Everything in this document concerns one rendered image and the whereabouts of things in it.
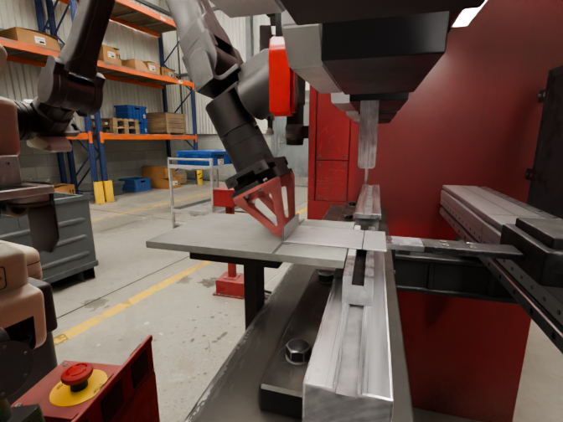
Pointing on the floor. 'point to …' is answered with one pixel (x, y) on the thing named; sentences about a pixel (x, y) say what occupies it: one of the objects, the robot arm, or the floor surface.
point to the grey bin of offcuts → (84, 238)
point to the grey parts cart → (198, 201)
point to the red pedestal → (235, 288)
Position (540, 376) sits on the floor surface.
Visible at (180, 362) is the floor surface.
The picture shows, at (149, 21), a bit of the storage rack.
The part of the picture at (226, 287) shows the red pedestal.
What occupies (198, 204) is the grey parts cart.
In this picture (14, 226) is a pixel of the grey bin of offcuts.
